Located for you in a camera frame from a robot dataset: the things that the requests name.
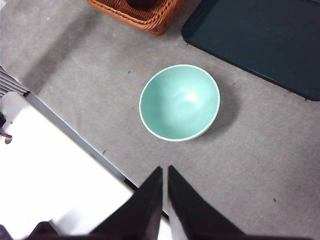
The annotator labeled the teal ceramic bowl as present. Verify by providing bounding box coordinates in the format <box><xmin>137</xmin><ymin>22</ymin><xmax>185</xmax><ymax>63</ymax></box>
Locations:
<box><xmin>138</xmin><ymin>64</ymin><xmax>221</xmax><ymax>143</ymax></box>

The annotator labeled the dark purple plum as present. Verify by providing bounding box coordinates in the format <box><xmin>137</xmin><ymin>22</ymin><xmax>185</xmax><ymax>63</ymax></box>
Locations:
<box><xmin>126</xmin><ymin>0</ymin><xmax>161</xmax><ymax>9</ymax></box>

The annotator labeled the white rounded device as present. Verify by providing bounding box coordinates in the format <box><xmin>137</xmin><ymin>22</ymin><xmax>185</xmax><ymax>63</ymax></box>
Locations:
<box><xmin>0</xmin><ymin>91</ymin><xmax>29</xmax><ymax>145</ymax></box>

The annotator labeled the grey ribbed metal frame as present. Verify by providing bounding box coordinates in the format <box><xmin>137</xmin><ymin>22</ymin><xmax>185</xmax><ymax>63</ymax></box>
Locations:
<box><xmin>0</xmin><ymin>65</ymin><xmax>29</xmax><ymax>97</ymax></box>

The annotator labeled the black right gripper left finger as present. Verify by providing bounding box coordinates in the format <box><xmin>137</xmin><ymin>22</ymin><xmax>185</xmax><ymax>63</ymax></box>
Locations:
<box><xmin>87</xmin><ymin>166</ymin><xmax>164</xmax><ymax>240</ymax></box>

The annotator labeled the brown wicker basket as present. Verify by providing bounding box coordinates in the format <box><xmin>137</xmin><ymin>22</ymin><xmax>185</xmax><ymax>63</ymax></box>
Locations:
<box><xmin>86</xmin><ymin>0</ymin><xmax>188</xmax><ymax>36</ymax></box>

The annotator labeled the black rectangular tray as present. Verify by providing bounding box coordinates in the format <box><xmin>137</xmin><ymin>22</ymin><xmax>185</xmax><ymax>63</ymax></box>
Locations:
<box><xmin>181</xmin><ymin>0</ymin><xmax>320</xmax><ymax>102</ymax></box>

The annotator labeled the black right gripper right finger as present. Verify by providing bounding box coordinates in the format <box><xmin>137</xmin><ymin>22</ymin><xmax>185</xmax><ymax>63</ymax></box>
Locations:
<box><xmin>167</xmin><ymin>164</ymin><xmax>251</xmax><ymax>240</ymax></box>

